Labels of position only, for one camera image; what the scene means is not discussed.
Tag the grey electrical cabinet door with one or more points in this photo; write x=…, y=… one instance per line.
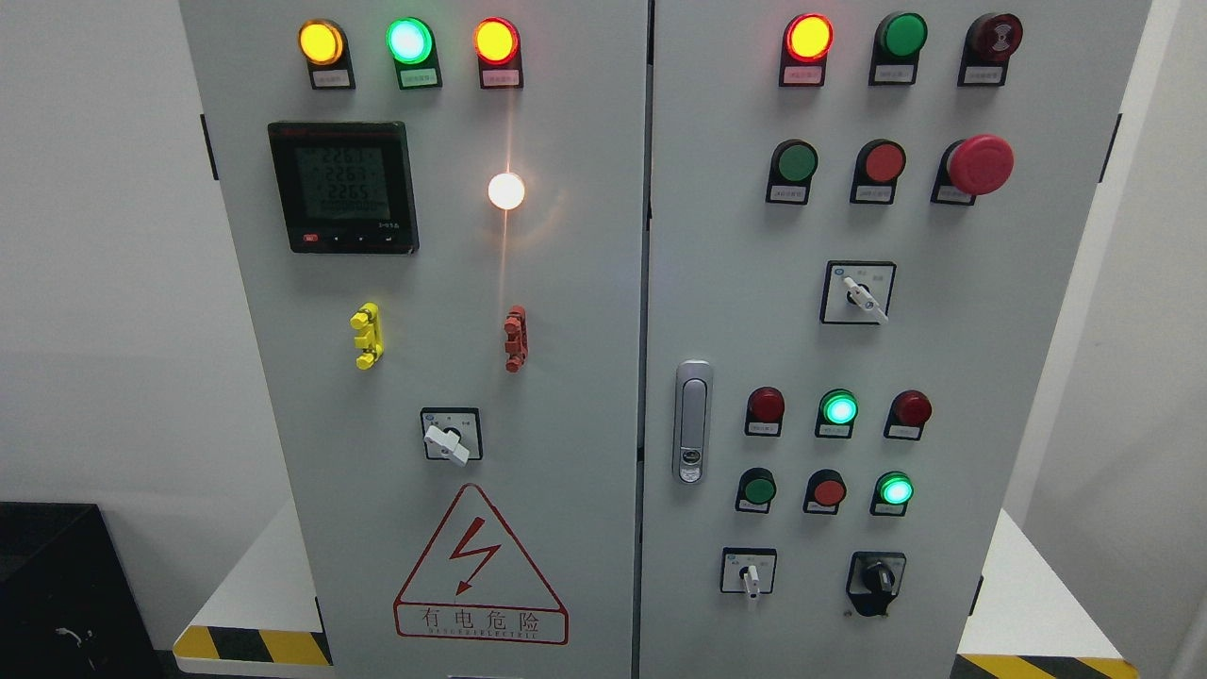
x=559, y=437
x=738, y=283

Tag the white selector switch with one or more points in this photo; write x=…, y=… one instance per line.
x=748, y=571
x=857, y=292

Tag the black rotary knob switch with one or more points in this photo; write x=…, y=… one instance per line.
x=874, y=581

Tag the red lit indicator lamp left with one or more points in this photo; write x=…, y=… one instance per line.
x=498, y=48

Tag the white selector switch lower right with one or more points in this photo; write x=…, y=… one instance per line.
x=748, y=571

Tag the red push button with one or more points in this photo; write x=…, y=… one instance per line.
x=825, y=492
x=878, y=167

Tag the red electrical hazard warning sticker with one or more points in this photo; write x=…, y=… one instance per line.
x=476, y=581

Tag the white selector switch left door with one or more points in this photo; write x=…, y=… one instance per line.
x=452, y=434

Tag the grey electrical cabinet right door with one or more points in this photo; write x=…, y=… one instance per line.
x=738, y=283

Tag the green push button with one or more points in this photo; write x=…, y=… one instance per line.
x=791, y=167
x=755, y=491

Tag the dark red lamp middle left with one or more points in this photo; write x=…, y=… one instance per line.
x=765, y=412

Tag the dark red buzzer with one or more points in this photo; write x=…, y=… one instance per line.
x=989, y=44

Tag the silver door latch handle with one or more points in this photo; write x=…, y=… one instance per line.
x=692, y=413

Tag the green illuminated button lower right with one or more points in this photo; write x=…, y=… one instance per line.
x=891, y=494

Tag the white selector switch upper right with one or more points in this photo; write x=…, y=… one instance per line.
x=857, y=292

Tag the red emergency stop mushroom button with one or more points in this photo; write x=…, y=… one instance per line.
x=972, y=167

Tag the grey electrical cabinet left door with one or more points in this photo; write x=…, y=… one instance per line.
x=559, y=437

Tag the white base platform hazard stripes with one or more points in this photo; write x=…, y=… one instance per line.
x=263, y=620

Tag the black box lower left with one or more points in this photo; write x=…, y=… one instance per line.
x=66, y=609

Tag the red push button lower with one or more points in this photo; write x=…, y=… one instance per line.
x=825, y=492

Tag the white lit indicator lamp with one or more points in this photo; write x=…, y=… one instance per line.
x=506, y=191

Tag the black digital power meter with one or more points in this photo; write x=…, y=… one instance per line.
x=345, y=187

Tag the yellow terminal connector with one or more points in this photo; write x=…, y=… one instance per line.
x=367, y=339

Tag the yellow indicator lamp top left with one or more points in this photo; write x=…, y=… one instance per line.
x=328, y=60

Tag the green push button upper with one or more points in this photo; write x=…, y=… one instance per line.
x=791, y=167

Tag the green push button lower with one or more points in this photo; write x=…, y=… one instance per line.
x=755, y=491

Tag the red lit lamp right door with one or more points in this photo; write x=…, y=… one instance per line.
x=807, y=40

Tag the red terminal connector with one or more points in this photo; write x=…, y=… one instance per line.
x=516, y=341

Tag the green unlit lamp top right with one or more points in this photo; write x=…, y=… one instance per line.
x=897, y=43

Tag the red push button upper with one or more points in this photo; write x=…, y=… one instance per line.
x=878, y=167

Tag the green lit lamp middle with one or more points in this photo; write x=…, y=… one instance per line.
x=837, y=412

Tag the green indicator lamp top left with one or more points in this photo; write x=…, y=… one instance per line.
x=412, y=45

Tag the red lamp middle right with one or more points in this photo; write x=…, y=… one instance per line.
x=909, y=412

